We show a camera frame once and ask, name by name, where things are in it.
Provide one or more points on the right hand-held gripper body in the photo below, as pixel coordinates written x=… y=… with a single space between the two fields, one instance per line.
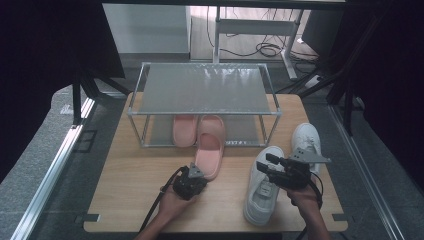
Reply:
x=291 y=175

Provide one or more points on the white sneaker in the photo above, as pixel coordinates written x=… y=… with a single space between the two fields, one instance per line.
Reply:
x=263 y=200
x=305 y=135

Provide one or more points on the pink slipper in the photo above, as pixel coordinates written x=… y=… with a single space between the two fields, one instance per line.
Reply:
x=210 y=150
x=184 y=131

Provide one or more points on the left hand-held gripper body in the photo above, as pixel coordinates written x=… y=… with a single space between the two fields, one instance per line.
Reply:
x=188 y=186

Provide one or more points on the person's left hand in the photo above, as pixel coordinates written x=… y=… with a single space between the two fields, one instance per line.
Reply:
x=173 y=205

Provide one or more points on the black computer case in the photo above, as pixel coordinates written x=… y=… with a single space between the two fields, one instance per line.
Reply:
x=321 y=31

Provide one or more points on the white cabinet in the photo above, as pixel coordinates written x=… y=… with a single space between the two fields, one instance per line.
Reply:
x=146 y=28

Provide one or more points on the white desk frame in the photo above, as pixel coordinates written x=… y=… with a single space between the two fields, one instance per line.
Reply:
x=253 y=27

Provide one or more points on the person's right hand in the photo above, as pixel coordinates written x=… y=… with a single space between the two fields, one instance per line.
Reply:
x=301 y=198

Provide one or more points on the grey metal shoe rack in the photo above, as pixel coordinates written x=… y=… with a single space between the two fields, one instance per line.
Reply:
x=203 y=90

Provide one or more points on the white power strip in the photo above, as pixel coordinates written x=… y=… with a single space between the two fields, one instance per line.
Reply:
x=314 y=81

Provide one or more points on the black metal stand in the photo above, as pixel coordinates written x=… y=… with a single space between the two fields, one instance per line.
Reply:
x=77 y=100
x=348 y=110

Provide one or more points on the aluminium rail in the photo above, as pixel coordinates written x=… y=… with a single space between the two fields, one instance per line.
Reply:
x=50 y=176
x=363 y=170

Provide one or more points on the black curtain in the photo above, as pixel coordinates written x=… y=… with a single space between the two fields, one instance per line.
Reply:
x=393 y=83
x=40 y=66

